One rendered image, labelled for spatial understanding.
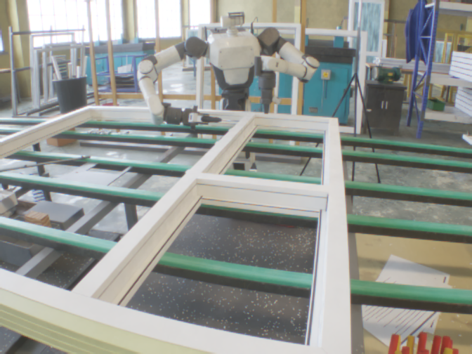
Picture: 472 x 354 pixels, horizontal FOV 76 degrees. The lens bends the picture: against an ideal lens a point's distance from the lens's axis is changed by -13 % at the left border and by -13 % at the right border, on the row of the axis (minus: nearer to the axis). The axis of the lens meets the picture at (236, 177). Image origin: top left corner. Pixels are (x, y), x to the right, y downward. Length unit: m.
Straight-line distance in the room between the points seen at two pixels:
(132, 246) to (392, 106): 4.75
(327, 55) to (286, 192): 4.37
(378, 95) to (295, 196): 4.27
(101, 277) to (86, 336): 0.14
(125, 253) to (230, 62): 1.35
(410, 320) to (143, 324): 0.73
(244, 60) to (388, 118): 3.62
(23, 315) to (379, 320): 0.83
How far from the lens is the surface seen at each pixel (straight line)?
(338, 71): 5.28
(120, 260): 0.68
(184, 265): 0.77
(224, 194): 0.99
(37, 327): 0.64
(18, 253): 1.35
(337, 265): 0.66
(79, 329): 0.57
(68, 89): 5.90
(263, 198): 0.96
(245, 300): 1.07
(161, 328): 0.54
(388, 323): 1.00
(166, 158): 1.51
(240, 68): 1.89
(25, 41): 10.48
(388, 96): 5.16
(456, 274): 1.28
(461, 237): 1.06
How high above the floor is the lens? 1.33
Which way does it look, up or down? 23 degrees down
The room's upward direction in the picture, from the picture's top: straight up
